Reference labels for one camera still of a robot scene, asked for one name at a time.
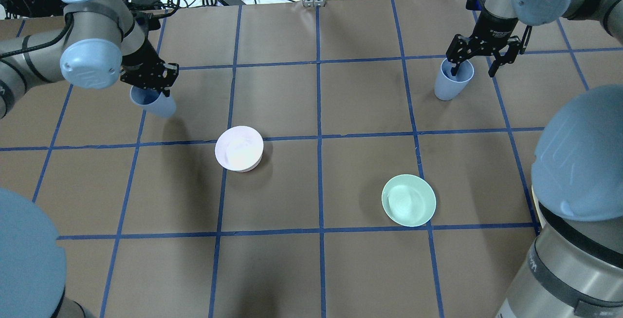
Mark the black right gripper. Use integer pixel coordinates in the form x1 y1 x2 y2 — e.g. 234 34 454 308
447 10 522 78

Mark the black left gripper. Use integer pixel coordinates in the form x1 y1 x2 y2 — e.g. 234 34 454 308
120 40 180 97

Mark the blue cup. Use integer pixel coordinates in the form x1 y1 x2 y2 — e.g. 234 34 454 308
434 60 475 101
129 86 177 118

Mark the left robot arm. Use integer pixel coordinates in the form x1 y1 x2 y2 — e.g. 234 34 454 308
0 0 180 318

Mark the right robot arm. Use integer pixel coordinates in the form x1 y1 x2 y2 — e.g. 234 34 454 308
440 0 622 318

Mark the pink bowl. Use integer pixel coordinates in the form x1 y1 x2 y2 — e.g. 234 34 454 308
215 126 264 172

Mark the mint green bowl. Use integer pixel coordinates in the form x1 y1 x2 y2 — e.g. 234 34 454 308
381 174 438 227

